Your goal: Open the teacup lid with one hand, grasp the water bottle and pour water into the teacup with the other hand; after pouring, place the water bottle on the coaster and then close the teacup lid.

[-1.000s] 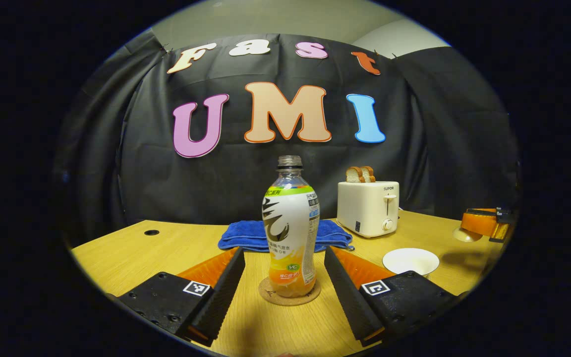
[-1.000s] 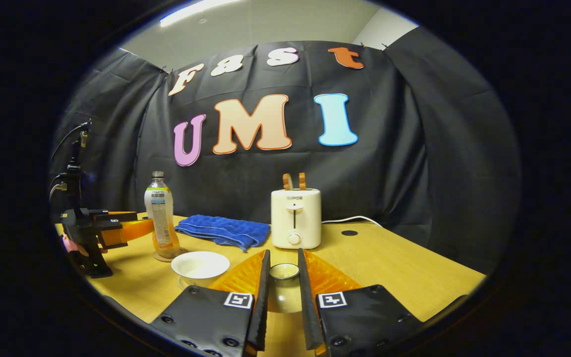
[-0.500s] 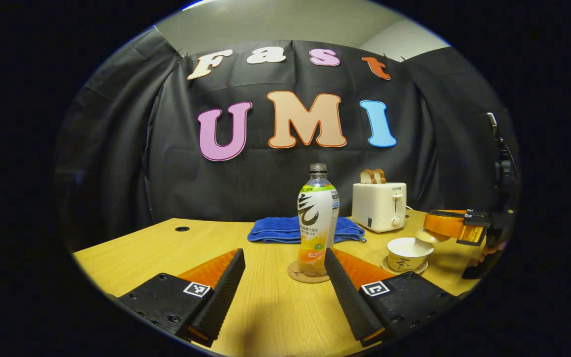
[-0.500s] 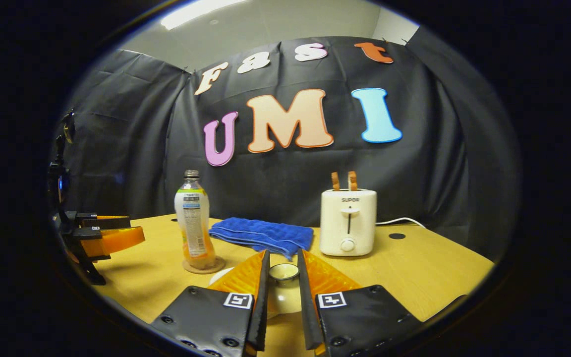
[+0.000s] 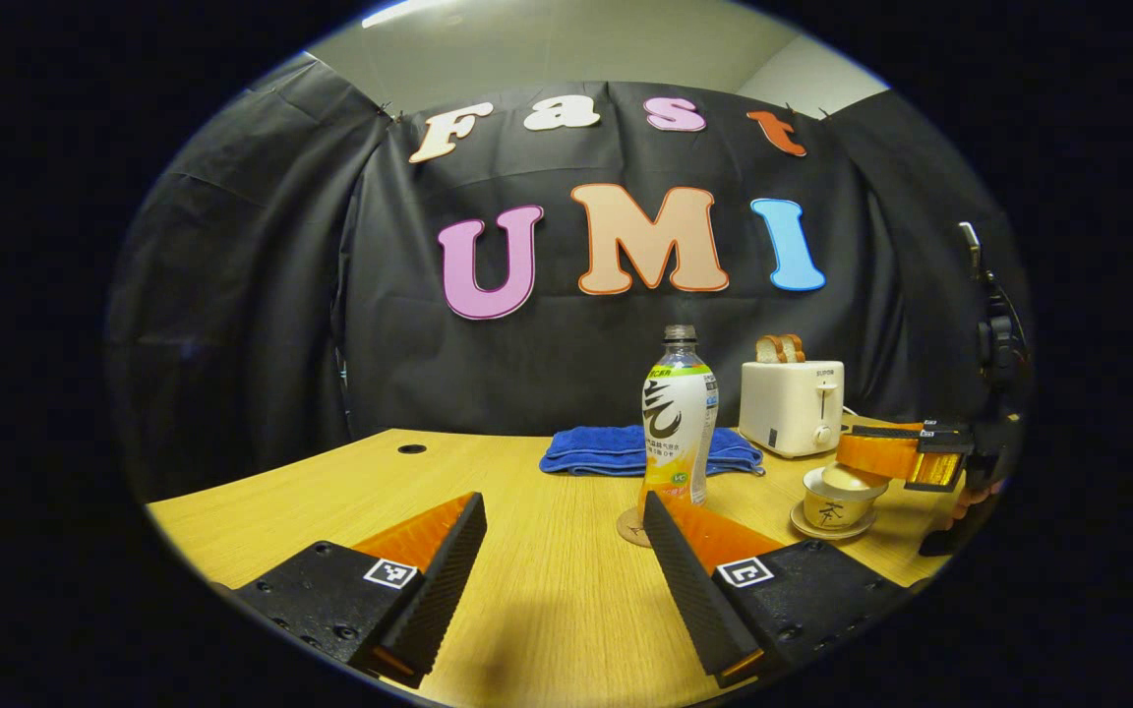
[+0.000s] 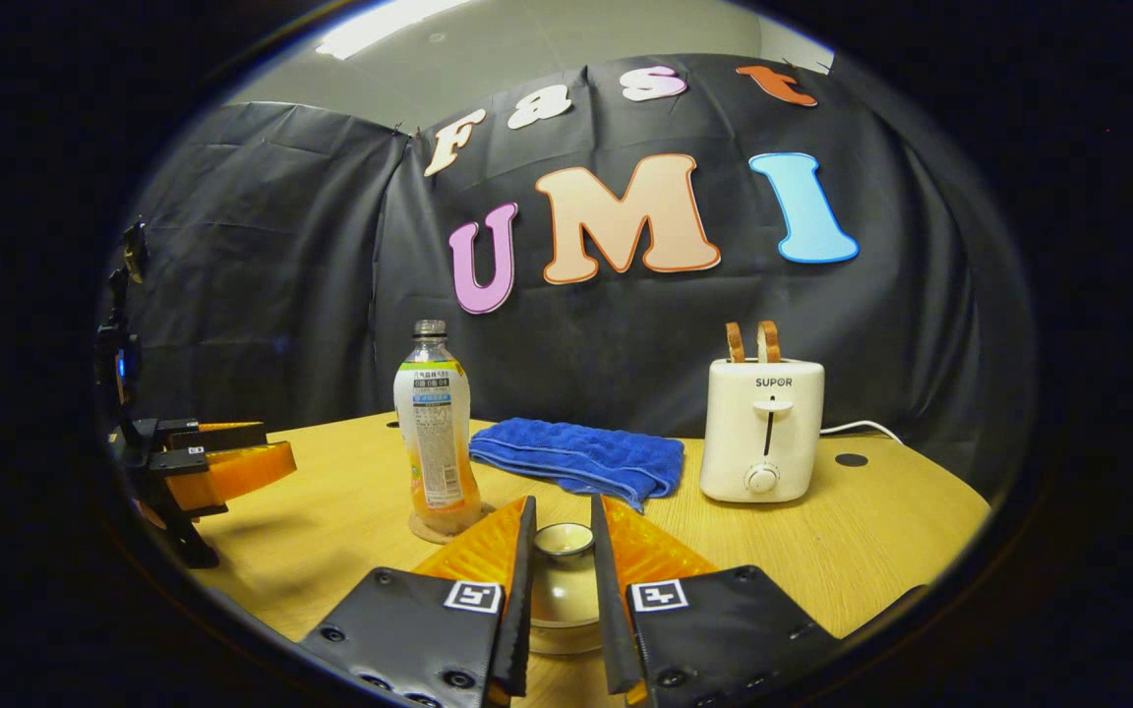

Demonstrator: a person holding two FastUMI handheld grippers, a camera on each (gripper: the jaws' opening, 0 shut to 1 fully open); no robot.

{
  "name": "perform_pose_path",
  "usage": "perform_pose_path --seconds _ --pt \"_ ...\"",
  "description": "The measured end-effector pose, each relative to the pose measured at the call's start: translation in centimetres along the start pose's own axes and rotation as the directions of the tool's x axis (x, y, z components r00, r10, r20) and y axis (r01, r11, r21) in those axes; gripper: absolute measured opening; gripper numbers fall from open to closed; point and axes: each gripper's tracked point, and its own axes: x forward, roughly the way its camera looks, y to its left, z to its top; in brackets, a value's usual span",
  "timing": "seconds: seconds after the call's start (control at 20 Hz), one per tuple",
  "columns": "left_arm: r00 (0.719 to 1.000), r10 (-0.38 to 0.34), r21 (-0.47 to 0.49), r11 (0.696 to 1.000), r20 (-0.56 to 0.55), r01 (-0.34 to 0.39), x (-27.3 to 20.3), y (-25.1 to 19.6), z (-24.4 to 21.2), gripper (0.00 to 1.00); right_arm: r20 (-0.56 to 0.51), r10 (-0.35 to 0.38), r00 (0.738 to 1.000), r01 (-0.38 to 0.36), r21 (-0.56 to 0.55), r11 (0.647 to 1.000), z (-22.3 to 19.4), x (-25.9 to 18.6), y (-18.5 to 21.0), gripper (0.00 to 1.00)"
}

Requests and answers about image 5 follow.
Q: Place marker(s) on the cream ceramic saucer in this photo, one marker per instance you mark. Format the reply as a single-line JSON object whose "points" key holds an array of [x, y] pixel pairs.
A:
{"points": [[857, 531]]}

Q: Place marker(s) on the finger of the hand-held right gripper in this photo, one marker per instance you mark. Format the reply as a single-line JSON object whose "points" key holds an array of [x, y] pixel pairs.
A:
{"points": [[896, 430], [881, 457]]}

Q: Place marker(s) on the cream teacup lid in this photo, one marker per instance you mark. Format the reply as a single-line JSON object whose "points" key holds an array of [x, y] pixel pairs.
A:
{"points": [[847, 482]]}

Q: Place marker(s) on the clear plastic water bottle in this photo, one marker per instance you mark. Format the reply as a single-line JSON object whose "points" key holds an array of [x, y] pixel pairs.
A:
{"points": [[680, 423]]}

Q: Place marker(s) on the black backdrop cloth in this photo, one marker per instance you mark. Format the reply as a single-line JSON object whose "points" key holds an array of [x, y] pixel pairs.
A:
{"points": [[262, 295]]}

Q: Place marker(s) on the cream ceramic teacup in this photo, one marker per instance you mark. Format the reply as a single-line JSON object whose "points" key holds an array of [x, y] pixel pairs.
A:
{"points": [[827, 513]]}

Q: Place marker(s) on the blue folded towel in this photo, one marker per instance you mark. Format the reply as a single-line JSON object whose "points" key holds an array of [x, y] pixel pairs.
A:
{"points": [[591, 447]]}

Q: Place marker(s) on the white toaster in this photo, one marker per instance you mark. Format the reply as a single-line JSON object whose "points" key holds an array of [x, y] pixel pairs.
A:
{"points": [[788, 408]]}

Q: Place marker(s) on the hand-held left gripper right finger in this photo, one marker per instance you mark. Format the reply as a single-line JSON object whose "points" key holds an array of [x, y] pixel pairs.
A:
{"points": [[685, 580]]}

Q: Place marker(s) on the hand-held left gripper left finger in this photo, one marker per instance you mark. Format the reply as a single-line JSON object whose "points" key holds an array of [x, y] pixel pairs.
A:
{"points": [[448, 580]]}

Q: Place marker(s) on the toast bread slice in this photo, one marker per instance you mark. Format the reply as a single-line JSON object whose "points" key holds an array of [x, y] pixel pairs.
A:
{"points": [[794, 347], [769, 349]]}

